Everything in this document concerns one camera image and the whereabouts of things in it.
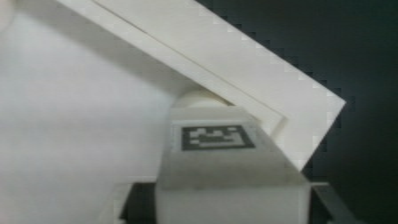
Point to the white table leg with tag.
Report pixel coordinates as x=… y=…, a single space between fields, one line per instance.
x=227 y=181

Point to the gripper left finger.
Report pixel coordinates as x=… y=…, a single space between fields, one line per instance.
x=130 y=205

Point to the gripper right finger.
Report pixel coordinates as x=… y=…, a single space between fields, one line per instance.
x=329 y=210

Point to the white square table top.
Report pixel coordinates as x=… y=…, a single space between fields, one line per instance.
x=101 y=60

